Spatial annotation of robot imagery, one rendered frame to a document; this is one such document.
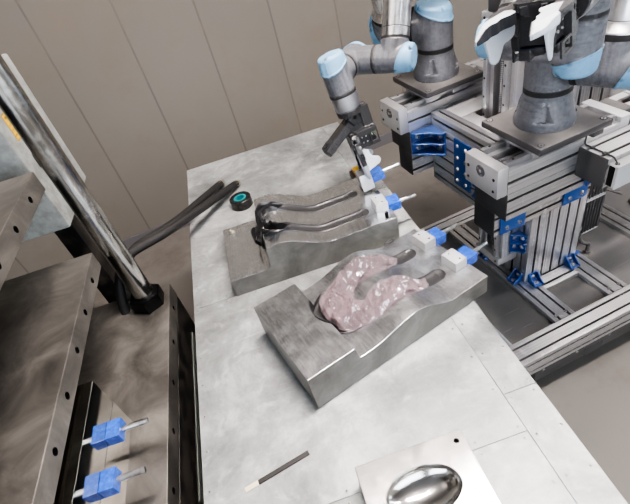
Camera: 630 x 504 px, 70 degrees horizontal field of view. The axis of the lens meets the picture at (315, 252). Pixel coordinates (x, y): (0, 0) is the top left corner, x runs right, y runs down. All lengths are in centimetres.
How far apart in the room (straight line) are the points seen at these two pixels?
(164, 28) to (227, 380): 212
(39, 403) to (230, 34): 231
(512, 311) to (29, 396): 160
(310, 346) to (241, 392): 22
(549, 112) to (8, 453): 134
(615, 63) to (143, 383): 132
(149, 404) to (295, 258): 52
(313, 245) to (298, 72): 195
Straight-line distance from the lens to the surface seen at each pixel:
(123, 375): 132
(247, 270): 128
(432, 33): 162
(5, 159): 135
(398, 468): 87
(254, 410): 106
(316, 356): 96
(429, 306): 103
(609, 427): 196
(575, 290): 204
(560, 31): 79
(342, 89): 126
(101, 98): 289
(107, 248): 130
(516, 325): 188
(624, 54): 121
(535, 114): 130
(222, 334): 123
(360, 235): 126
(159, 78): 287
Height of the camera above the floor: 167
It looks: 40 degrees down
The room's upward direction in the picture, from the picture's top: 16 degrees counter-clockwise
